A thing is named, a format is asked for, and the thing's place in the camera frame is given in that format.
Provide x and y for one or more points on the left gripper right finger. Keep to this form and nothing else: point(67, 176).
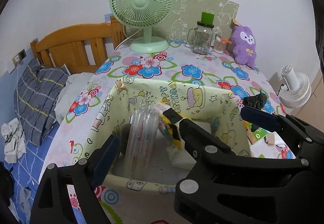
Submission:
point(318, 14)

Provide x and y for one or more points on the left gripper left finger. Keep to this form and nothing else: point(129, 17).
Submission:
point(52, 202)

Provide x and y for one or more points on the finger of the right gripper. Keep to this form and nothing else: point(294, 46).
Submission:
point(304, 140)
point(226, 188)

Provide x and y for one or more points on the black plastic bag bundle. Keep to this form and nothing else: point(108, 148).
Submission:
point(257, 101)

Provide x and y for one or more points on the yellow cartoon tissue pack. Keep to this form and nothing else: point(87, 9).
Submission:
point(169, 121)

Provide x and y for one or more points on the white roll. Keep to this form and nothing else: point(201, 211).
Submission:
point(270, 139)

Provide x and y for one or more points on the green orange tissue pack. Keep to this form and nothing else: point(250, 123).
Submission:
point(254, 134)

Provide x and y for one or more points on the beige door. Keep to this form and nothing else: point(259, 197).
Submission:
point(312, 111)

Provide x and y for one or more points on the white standing fan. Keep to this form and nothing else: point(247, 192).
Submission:
point(296, 89)

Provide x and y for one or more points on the white crumpled cloth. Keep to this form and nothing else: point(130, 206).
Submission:
point(14, 141)

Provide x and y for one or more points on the floral tablecloth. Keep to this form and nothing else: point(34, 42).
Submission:
point(79, 105)

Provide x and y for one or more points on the yellow fabric storage box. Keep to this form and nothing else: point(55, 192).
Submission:
point(215, 110)

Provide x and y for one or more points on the purple plush bunny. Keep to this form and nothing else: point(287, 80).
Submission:
point(243, 45)

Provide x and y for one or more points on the toothpick jar orange lid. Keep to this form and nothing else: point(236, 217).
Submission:
point(220, 44)

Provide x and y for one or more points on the grey plaid pillow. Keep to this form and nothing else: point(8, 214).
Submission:
point(35, 99)

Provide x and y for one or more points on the glass jar with green lid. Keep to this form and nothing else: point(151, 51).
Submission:
point(200, 36)

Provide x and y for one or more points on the green patterned board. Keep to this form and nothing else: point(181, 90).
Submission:
point(186, 13)

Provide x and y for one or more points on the wooden bed headboard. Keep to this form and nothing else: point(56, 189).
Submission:
point(80, 47)

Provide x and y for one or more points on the green desk fan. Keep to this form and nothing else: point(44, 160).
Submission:
point(143, 14)

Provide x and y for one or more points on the wall power socket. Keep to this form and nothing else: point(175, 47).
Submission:
point(19, 57)

